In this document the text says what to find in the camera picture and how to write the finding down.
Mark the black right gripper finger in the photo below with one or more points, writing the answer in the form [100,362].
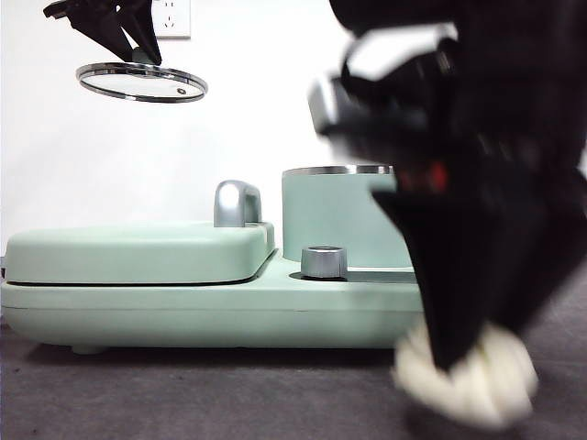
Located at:
[546,256]
[454,275]

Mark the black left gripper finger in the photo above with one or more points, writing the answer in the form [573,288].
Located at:
[103,25]
[140,23]

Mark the glass lid with green knob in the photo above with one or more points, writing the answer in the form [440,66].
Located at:
[137,84]

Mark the ribbed white bun green dots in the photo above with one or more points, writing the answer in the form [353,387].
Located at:
[495,366]

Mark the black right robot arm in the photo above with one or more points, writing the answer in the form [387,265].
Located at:
[504,91]

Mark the silver control knob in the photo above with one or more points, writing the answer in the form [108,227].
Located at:
[323,263]

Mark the green grill cover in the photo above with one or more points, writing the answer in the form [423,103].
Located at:
[137,252]

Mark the white wall socket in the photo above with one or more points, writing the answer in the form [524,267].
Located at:
[176,20]

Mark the pale grey right camera box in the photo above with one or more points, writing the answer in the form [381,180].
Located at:
[321,105]

